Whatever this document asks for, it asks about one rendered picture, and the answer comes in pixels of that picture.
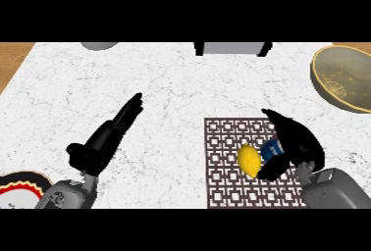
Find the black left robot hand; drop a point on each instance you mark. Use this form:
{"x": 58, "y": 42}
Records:
{"x": 103, "y": 140}

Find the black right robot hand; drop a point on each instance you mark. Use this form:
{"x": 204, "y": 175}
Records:
{"x": 297, "y": 140}

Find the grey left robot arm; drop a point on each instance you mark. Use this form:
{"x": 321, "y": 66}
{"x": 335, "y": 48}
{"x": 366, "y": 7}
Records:
{"x": 66, "y": 192}

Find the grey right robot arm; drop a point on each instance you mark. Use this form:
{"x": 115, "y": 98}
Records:
{"x": 332, "y": 189}

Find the yellow lemon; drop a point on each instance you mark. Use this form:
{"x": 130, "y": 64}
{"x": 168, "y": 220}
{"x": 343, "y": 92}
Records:
{"x": 248, "y": 160}

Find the brown patterned placemat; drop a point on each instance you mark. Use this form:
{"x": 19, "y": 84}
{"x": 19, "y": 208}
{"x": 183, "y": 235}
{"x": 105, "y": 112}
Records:
{"x": 232, "y": 183}

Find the olive bowl with yellow rim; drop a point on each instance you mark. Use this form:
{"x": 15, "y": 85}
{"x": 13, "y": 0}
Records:
{"x": 344, "y": 78}

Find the blue and white can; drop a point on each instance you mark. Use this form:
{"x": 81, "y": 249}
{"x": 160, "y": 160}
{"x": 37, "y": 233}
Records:
{"x": 272, "y": 150}

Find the black red and white plate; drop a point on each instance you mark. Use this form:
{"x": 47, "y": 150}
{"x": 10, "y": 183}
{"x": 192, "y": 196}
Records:
{"x": 19, "y": 192}

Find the grey round object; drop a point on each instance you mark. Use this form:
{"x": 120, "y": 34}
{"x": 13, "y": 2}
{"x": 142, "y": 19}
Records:
{"x": 99, "y": 45}

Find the grey appliance with black legs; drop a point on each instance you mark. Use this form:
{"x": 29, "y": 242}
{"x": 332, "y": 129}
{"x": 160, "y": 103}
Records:
{"x": 232, "y": 48}

